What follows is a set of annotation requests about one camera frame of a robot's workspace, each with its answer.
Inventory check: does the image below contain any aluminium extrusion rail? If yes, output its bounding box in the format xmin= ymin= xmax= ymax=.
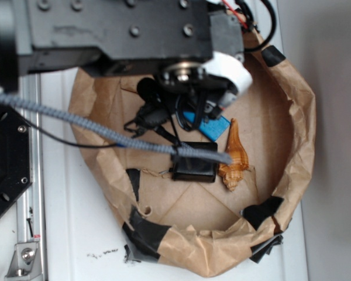
xmin=4 ymin=74 xmax=47 ymax=281

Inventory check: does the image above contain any orange conch seashell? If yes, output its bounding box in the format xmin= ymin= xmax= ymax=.
xmin=218 ymin=118 xmax=249 ymax=191

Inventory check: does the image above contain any metal corner bracket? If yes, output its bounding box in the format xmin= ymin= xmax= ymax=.
xmin=5 ymin=242 xmax=43 ymax=280

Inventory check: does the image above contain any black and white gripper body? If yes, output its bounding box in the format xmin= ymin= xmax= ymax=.
xmin=155 ymin=11 xmax=253 ymax=117

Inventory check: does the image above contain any black rectangular box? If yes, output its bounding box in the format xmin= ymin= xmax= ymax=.
xmin=171 ymin=157 xmax=218 ymax=183

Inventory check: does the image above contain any blue rectangular block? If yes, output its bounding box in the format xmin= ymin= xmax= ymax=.
xmin=197 ymin=116 xmax=230 ymax=142

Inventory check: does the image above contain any thin black wire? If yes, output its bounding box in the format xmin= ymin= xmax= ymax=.
xmin=16 ymin=112 xmax=118 ymax=149

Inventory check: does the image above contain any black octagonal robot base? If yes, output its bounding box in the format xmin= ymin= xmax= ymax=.
xmin=0 ymin=105 xmax=30 ymax=219

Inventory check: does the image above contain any grey braided sleeved cable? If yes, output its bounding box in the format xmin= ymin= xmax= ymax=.
xmin=0 ymin=90 xmax=233 ymax=165

